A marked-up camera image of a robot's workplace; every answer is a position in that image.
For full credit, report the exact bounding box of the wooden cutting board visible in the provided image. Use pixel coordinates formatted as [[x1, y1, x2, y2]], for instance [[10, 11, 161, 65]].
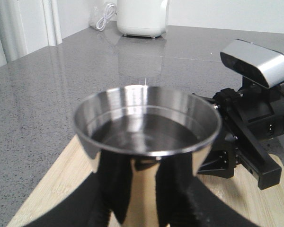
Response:
[[8, 136, 284, 227]]

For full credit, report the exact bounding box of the steel double jigger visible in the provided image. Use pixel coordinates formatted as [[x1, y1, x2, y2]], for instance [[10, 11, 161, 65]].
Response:
[[73, 85, 222, 227]]

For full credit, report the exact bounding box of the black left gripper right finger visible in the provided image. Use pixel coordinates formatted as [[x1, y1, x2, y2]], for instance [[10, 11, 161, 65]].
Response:
[[155, 153, 255, 227]]

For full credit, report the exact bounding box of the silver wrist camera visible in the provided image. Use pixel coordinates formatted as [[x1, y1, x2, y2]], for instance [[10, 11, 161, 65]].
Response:
[[220, 39, 284, 89]]

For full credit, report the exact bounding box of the white cable in bag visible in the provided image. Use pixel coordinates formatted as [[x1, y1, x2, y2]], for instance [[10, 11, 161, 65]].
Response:
[[89, 1, 118, 31]]

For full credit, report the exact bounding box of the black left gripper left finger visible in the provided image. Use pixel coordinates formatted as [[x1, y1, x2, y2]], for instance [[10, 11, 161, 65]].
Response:
[[27, 151, 130, 227]]

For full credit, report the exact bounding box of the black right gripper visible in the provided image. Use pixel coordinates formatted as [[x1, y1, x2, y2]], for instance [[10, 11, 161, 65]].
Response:
[[191, 77, 284, 190]]

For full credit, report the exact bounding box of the white appliance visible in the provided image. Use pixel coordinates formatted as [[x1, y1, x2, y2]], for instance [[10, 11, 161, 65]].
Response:
[[116, 0, 169, 38]]

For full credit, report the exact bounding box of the grey curtain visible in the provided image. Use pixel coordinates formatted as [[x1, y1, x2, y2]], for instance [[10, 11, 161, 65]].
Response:
[[0, 0, 62, 67]]

